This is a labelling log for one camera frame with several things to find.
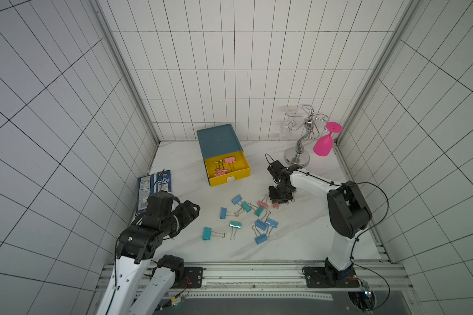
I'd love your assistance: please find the pink binder clip top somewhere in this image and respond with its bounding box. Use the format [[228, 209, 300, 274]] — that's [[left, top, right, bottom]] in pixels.
[[257, 194, 269, 209]]

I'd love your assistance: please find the yellow top drawer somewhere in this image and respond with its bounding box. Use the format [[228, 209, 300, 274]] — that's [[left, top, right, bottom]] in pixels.
[[204, 151, 251, 187]]

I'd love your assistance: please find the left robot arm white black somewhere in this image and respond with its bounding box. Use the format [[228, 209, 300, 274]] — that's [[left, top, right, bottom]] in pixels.
[[97, 191, 200, 314]]

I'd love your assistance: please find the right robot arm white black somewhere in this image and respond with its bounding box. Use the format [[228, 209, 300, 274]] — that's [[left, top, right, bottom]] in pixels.
[[268, 160, 373, 287]]

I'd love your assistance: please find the teal binder clip upright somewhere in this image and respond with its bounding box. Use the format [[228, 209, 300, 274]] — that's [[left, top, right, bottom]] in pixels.
[[250, 204, 265, 217]]

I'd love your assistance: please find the teal binder clip front left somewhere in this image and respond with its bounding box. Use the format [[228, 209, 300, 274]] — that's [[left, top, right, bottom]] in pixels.
[[202, 227, 226, 241]]

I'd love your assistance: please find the blue binder clip middle right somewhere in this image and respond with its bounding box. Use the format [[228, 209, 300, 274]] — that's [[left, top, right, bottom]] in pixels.
[[265, 219, 278, 237]]

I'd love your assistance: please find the blue binder clip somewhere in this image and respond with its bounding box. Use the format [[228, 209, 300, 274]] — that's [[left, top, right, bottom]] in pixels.
[[231, 195, 243, 205], [265, 219, 278, 237], [219, 207, 239, 219], [252, 225, 268, 244]]

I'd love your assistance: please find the blue binder clip left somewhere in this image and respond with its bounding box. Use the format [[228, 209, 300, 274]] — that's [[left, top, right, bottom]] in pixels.
[[219, 207, 239, 219]]

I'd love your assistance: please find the blue binder clip upper middle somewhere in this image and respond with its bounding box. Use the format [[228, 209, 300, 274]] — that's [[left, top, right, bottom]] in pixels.
[[231, 195, 243, 205]]

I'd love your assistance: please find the teal shiny binder clip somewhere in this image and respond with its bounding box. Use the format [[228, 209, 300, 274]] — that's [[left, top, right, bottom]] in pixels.
[[229, 220, 242, 240]]

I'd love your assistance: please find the blue binder clip bottom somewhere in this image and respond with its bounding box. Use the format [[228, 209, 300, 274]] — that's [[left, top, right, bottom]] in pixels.
[[252, 225, 268, 244]]

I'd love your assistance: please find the teal drawer cabinet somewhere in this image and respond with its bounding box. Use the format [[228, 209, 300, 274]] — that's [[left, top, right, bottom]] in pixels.
[[197, 124, 243, 160]]

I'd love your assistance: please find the silver glass rack stand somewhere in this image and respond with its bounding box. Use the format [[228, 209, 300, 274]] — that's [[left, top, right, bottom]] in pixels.
[[284, 104, 329, 167]]

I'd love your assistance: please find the clear glass on rack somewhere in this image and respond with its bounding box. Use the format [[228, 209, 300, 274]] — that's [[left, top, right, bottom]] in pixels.
[[279, 109, 297, 140]]

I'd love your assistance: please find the magenta plastic wine glass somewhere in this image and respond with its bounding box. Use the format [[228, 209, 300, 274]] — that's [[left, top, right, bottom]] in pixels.
[[313, 122, 343, 157]]

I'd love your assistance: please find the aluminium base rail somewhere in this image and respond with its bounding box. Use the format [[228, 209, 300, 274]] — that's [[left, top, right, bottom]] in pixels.
[[96, 261, 413, 302]]

